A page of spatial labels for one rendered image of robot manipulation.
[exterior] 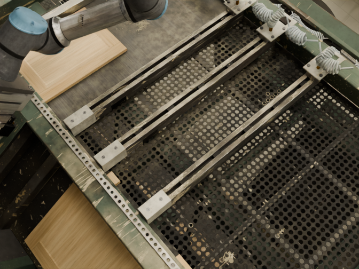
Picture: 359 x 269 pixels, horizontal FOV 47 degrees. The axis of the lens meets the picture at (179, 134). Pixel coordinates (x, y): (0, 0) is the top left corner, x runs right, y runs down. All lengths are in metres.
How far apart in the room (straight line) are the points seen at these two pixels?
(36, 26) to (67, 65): 0.67
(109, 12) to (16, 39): 0.32
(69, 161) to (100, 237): 0.41
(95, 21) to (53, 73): 0.65
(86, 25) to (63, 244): 1.09
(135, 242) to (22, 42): 0.84
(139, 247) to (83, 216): 0.49
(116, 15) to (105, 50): 0.65
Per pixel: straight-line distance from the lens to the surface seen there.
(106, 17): 1.51
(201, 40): 2.08
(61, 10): 2.33
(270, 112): 1.87
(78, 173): 1.77
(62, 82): 2.06
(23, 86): 1.58
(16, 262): 2.26
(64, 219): 2.11
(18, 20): 1.48
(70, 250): 2.10
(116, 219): 1.67
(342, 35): 2.62
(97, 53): 2.13
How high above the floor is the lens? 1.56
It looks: 11 degrees down
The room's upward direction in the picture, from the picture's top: 41 degrees clockwise
